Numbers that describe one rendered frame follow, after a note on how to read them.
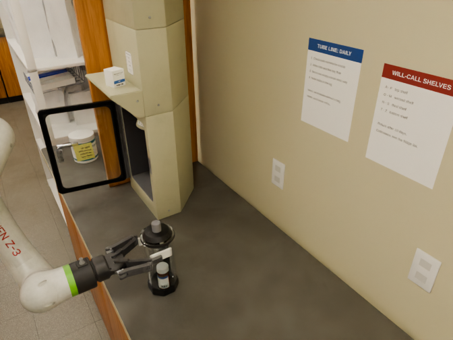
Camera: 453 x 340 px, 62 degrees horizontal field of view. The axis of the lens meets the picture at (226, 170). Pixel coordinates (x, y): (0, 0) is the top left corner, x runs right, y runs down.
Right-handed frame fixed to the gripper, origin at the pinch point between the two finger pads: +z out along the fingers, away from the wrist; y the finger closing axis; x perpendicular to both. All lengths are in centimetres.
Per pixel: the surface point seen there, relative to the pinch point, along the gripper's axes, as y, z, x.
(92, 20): 72, 10, -58
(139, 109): 34.5, 11.6, -32.3
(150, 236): -1.8, -2.5, -6.0
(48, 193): 245, -12, 112
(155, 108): 34.5, 17.7, -31.5
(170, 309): -10.8, -2.2, 17.9
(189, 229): 21.8, 22.1, 18.0
